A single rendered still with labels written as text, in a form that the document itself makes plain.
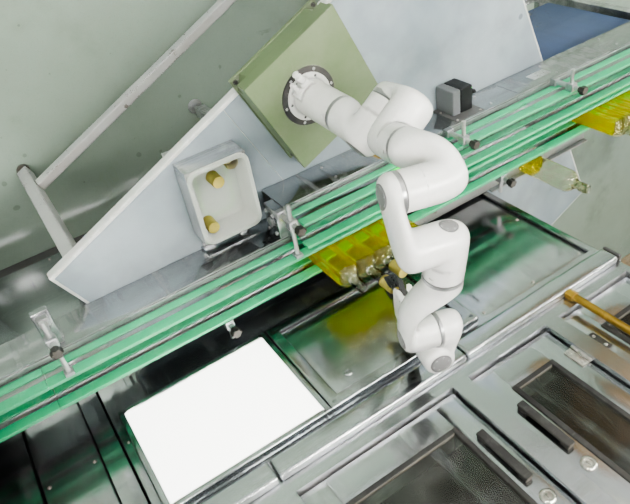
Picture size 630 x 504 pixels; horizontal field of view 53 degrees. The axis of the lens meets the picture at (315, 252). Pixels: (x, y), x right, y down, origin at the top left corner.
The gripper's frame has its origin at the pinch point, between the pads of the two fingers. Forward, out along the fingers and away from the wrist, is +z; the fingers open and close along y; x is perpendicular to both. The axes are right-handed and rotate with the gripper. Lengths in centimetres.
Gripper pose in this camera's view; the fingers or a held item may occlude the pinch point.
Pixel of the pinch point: (392, 286)
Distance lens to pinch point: 164.4
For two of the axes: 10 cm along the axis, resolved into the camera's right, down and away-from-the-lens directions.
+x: -9.5, 2.8, -1.4
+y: -1.4, -7.8, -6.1
